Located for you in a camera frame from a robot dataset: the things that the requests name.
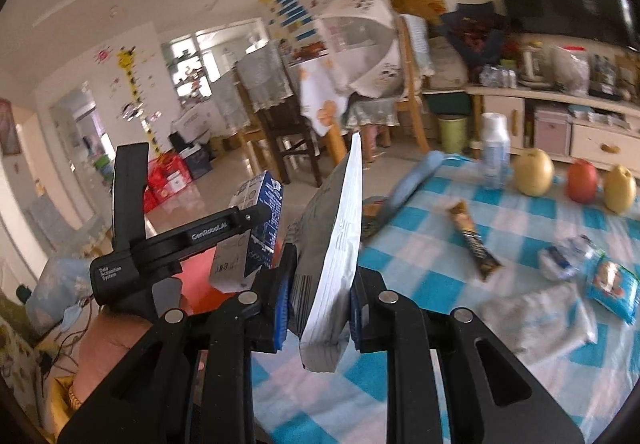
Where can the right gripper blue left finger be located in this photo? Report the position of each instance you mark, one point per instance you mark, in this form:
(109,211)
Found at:
(285,273)

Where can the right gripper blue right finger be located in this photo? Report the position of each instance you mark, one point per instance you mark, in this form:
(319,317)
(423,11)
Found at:
(359,307)

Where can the blue white milk carton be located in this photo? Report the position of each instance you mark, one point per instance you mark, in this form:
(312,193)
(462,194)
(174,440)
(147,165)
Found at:
(238,259)

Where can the white silver foil bag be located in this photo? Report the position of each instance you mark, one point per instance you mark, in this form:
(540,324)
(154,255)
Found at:
(327,239)

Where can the gold black coffee mix sachet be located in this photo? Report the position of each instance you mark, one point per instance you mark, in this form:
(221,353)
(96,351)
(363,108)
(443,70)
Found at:
(485,263)

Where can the white blue plastic bag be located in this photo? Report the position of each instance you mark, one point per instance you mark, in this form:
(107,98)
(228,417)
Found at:
(567,258)

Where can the blue cartoon snack packet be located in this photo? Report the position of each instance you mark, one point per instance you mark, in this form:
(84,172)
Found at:
(613,286)

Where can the white grey foil bag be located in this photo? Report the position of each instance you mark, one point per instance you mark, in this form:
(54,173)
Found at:
(542,325)

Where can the yellow sleeved left forearm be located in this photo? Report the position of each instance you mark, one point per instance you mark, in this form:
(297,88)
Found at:
(63,401)

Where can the pink plastic trash bucket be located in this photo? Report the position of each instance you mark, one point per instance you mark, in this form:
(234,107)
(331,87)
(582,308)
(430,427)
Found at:
(200,295)

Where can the person's left hand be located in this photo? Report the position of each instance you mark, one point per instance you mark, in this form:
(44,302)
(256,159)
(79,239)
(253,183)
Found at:
(109,338)

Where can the red gift bags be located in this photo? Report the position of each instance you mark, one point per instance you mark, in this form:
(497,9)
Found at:
(168,175)

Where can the green waste bin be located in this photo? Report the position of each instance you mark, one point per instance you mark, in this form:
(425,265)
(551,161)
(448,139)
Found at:
(453,131)

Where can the blue checkered tablecloth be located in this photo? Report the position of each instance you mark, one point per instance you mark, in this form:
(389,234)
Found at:
(421,255)

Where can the wooden dining chair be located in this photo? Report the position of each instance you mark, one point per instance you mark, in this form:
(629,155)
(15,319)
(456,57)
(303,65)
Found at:
(364,113)

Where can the dining table with white cloth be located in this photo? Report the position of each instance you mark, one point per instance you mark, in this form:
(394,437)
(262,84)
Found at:
(325,106)

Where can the white milk bottle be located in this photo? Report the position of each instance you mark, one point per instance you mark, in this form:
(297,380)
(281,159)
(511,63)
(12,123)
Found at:
(495,150)

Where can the left yellow pear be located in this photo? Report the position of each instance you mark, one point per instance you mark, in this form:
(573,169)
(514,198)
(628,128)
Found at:
(533,172)

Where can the yellow pear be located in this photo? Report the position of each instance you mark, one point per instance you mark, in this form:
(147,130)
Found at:
(620,189)
(533,172)

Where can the dark wooden chair with cover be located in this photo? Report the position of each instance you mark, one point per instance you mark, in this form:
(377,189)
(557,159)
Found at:
(263,77)

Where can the red apple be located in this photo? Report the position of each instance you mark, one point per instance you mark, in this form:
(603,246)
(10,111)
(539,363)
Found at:
(582,182)

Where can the pink storage box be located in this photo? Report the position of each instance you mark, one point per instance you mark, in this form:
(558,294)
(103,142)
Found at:
(552,129)

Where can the white mesh food cover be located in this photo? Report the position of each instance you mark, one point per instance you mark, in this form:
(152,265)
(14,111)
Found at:
(363,47)

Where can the right yellow pear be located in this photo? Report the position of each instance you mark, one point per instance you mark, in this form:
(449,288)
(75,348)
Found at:
(620,189)

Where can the white tv cabinet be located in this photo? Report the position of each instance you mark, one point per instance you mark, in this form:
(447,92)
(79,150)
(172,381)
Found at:
(601,131)

